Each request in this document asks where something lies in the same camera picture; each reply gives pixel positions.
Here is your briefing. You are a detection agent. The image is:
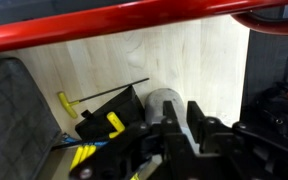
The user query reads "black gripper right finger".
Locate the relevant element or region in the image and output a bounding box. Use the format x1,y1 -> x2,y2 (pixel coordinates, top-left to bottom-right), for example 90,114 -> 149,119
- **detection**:
187,100 -> 288,180

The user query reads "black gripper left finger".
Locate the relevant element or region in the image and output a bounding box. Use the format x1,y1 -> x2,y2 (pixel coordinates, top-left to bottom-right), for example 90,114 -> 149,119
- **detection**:
68,100 -> 199,180

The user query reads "aluminium hollow cylinder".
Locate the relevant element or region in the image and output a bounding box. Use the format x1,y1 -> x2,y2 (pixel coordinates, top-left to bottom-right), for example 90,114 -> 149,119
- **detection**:
144,87 -> 202,154

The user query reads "black hex key holder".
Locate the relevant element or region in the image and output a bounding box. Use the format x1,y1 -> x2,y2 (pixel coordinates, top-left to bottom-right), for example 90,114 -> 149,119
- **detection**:
74,84 -> 147,142

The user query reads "dark grey felt bin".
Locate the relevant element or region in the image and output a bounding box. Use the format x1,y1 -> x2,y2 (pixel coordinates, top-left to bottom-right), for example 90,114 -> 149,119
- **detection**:
0,57 -> 64,180

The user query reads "small yellow hex key handle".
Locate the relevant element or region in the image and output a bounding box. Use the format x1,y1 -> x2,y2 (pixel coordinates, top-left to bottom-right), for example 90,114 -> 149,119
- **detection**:
85,144 -> 98,158
78,145 -> 91,165
69,146 -> 84,172

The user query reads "long yellow T-handle hex key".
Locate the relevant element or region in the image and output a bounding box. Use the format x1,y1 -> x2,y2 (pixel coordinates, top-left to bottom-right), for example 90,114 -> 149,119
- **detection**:
57,77 -> 151,120

